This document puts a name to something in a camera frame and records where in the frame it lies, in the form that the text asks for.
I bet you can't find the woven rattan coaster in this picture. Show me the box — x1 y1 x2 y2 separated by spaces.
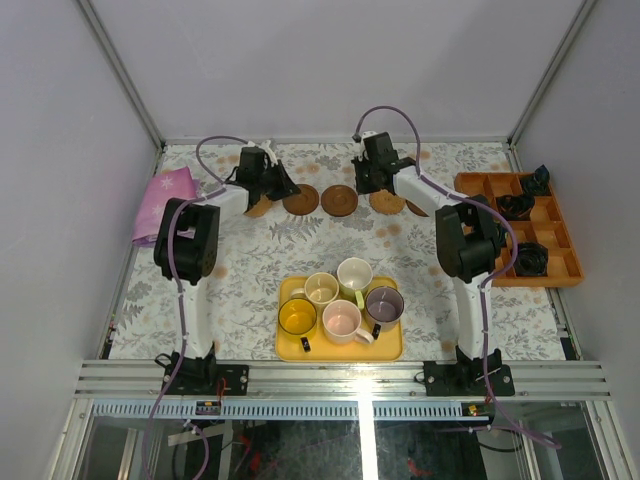
369 189 406 215
245 196 273 218

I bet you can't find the brown wooden coaster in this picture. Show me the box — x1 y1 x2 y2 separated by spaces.
321 185 358 217
282 184 320 216
405 200 428 217

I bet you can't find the white mug green handle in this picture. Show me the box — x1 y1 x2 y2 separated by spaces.
336 257 373 310

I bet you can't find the purple grey mug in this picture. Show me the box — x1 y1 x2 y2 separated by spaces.
364 286 405 340

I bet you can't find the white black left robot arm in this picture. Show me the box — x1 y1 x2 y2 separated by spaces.
154 144 299 359

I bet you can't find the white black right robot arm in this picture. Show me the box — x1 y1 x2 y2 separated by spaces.
353 131 503 395

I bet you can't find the pink folded cartoon cloth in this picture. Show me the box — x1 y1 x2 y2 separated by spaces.
132 167 199 247

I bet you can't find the cream beige mug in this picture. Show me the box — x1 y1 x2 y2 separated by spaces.
289 272 340 309

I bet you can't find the yellow glass mug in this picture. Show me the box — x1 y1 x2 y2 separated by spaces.
278 298 317 353

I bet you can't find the pink ceramic mug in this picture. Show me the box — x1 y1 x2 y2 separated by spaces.
322 300 374 345

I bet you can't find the black rolled fabric bundle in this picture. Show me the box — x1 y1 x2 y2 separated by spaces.
520 165 551 197
514 242 549 277
496 194 535 221

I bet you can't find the orange compartment organizer box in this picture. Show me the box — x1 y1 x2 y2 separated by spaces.
454 172 584 288

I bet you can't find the yellow plastic tray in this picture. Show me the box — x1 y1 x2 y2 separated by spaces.
275 276 405 363

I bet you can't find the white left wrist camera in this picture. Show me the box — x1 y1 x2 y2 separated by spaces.
245 139 278 164

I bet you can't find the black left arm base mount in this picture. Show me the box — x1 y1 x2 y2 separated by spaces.
166 351 250 397

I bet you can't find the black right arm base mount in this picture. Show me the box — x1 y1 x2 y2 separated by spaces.
423 348 515 397

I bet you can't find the aluminium front frame rail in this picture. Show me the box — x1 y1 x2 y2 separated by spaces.
74 360 612 402

